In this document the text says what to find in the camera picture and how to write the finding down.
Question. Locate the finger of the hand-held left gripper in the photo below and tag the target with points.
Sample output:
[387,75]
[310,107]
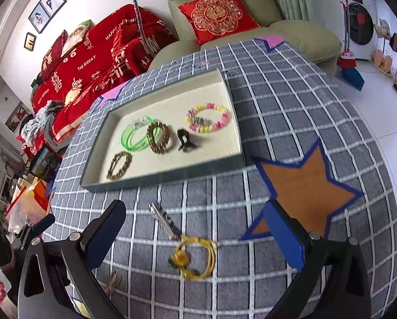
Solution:
[42,222]

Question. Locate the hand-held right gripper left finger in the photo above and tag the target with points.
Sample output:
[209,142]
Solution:
[103,232]

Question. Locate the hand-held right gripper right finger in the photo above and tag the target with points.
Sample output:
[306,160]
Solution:
[285,236]

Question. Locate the silver metal hair clip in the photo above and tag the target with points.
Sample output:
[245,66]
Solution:
[163,221]

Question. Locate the grey-green shallow tray box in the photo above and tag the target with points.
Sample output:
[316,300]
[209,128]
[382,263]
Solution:
[172,161]

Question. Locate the green translucent bangle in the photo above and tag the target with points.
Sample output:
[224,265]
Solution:
[127,136]

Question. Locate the black claw hair clip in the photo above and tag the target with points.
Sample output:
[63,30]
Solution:
[182,136]

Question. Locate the orange shopping bag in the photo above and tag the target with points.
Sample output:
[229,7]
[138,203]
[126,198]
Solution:
[29,206]

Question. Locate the orange star marker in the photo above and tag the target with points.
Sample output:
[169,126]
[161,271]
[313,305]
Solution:
[305,186]

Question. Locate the framed landscape picture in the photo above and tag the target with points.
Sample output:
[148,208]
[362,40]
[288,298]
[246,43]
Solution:
[45,162]

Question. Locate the grey checked tablecloth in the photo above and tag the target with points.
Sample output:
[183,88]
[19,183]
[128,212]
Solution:
[225,272]

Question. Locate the pile of clothes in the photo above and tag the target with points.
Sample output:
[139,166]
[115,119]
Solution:
[39,123]

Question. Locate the leaning framed photo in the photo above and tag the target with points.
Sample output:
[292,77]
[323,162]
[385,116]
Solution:
[17,118]

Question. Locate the cream soft cushion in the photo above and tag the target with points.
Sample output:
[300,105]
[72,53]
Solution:
[73,95]

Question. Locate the red sofa pillow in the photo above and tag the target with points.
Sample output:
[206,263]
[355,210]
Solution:
[53,56]

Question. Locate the blue dustpan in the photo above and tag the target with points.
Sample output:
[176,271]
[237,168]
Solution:
[353,79]

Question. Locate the red printed sofa cover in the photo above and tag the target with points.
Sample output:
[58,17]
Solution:
[95,59]

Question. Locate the photo print pillow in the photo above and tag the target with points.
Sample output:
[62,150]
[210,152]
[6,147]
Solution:
[75,36]

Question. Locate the red broom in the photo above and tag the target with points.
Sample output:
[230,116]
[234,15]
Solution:
[346,56]

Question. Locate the green armchair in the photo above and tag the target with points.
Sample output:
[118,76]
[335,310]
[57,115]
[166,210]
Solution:
[305,36]

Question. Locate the black framed portrait photo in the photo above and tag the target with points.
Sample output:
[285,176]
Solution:
[39,18]
[53,0]

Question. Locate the brown hat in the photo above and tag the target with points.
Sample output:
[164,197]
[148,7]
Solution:
[396,42]

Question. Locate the white washing machine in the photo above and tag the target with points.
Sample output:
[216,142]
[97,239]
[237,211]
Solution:
[359,23]

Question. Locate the cream hat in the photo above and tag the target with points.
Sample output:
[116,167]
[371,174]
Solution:
[383,30]

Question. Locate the red embroidered cushion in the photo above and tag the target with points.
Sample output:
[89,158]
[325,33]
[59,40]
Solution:
[218,16]

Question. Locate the small black picture frame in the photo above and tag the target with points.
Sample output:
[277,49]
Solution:
[30,41]

